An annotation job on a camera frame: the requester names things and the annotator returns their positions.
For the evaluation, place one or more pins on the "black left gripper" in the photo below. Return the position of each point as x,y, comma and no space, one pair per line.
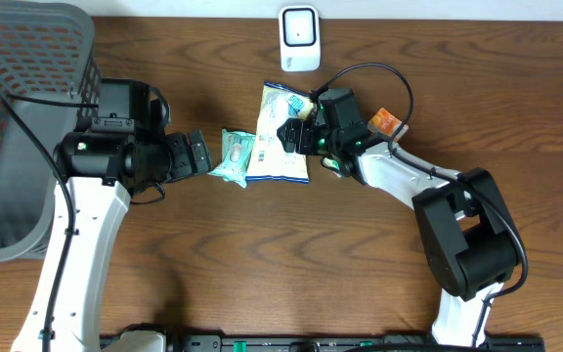
182,156

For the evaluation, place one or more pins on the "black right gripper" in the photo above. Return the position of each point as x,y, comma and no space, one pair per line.
295,129

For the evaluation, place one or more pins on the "white blue-edged snack bag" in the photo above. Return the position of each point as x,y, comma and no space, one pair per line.
269,161

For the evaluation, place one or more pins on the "teal wet wipes pack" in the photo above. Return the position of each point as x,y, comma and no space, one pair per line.
237,147

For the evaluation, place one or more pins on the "teal tissue pack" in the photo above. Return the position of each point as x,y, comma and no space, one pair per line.
331,165

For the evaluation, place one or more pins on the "orange snack packet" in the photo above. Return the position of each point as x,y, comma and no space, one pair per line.
387,124

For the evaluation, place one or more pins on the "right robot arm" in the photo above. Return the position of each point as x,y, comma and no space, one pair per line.
469,238

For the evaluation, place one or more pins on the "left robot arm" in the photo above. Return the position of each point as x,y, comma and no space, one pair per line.
99,169

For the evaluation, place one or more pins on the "white barcode scanner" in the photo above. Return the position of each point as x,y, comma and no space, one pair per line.
300,39

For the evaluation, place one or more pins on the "grey plastic mesh basket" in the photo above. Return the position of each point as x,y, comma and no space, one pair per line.
48,76

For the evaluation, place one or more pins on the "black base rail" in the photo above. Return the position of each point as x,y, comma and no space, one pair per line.
216,343

